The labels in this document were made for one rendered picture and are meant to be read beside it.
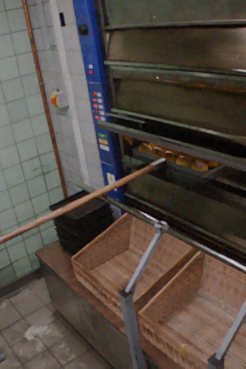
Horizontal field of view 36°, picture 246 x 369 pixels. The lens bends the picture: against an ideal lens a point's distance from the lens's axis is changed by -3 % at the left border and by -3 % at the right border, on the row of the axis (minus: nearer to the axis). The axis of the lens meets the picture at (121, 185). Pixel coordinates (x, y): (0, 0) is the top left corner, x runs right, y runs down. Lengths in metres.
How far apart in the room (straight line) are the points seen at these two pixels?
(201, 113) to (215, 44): 0.30
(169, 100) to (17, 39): 1.36
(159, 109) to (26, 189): 1.47
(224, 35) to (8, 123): 1.76
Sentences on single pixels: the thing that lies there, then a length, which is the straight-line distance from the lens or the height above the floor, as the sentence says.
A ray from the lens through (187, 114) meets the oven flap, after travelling 1.76.
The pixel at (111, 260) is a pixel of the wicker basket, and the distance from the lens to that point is 2.39.
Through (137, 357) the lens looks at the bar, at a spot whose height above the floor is 0.56.
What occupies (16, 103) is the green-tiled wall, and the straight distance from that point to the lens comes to 2.86.
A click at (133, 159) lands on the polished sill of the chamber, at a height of 1.17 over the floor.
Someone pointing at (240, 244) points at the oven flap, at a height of 0.95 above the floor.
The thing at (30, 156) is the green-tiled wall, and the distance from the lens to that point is 2.97.
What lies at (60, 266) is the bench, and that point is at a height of 0.58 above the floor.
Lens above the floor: 2.01
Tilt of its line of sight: 26 degrees down
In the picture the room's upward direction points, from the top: 9 degrees counter-clockwise
